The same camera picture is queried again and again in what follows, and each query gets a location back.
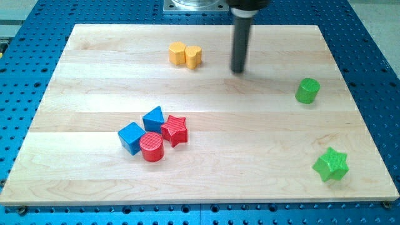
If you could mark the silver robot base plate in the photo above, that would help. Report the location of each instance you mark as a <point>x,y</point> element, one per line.
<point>177,6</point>

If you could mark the light wooden board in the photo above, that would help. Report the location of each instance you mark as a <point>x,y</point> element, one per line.
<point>249,139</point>

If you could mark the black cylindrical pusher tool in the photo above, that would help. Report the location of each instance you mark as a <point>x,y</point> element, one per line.
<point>242,25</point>

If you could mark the blue cube block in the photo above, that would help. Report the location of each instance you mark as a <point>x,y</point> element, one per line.
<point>130,137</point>

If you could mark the red cylinder block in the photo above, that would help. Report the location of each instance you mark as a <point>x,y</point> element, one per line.
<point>152,147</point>

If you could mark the red star block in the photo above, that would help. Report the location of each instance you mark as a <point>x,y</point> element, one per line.
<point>174,130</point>

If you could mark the green star block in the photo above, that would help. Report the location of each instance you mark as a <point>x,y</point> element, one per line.
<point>331,165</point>

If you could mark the blue triangle block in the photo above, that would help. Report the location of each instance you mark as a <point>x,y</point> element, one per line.
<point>153,120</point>

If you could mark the yellow heart block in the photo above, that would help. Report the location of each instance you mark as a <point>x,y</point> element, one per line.
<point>193,56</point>

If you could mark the yellow hexagon block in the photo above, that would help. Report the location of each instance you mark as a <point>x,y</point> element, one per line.
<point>177,53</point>

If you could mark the green cylinder block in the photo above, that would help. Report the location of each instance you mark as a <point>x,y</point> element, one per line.
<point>307,90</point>

